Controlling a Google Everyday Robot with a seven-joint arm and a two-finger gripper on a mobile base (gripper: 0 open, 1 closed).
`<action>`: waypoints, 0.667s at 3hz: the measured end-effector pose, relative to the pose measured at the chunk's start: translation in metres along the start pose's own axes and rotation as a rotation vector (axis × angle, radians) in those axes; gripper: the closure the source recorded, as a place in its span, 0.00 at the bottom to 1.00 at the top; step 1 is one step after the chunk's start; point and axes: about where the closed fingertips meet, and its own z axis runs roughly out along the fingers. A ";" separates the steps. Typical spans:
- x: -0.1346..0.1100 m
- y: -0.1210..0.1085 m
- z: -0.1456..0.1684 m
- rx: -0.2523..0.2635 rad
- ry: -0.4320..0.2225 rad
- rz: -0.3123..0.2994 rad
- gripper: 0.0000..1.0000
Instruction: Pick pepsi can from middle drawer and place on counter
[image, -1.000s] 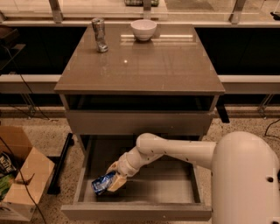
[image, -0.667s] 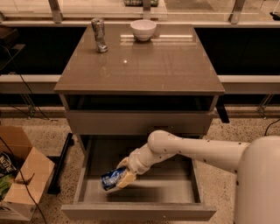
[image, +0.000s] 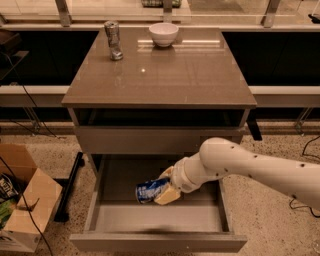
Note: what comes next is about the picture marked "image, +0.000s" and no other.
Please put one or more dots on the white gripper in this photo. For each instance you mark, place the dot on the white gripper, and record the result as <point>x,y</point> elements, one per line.
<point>181,180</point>

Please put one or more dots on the blue pepsi can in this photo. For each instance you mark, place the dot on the blue pepsi can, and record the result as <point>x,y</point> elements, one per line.
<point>148,191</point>

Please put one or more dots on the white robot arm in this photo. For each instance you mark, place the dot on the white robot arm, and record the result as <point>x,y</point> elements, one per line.
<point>219,157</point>

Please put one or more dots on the open grey middle drawer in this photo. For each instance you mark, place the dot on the open grey middle drawer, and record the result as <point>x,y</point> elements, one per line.
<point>117,222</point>

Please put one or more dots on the closed grey top drawer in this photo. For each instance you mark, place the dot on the closed grey top drawer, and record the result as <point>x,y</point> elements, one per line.
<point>144,141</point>

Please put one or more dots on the crushed silver can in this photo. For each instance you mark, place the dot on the crushed silver can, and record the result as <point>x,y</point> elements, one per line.
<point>113,35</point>

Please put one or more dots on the grey cabinet with glossy top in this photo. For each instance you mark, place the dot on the grey cabinet with glossy top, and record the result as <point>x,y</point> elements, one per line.
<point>193,84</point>

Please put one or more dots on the black bar on floor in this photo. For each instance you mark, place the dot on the black bar on floor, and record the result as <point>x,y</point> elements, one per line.
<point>67,184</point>

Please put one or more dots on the cardboard box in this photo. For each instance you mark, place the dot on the cardboard box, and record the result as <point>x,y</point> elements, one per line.
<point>34,208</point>

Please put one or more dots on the white ceramic bowl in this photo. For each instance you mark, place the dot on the white ceramic bowl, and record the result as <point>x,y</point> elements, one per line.
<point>163,34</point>

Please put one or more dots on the snack bag in box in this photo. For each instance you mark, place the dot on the snack bag in box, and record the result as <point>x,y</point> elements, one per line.
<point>8,188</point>

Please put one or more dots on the green bag in box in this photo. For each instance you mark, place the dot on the green bag in box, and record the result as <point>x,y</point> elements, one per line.
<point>6,209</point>

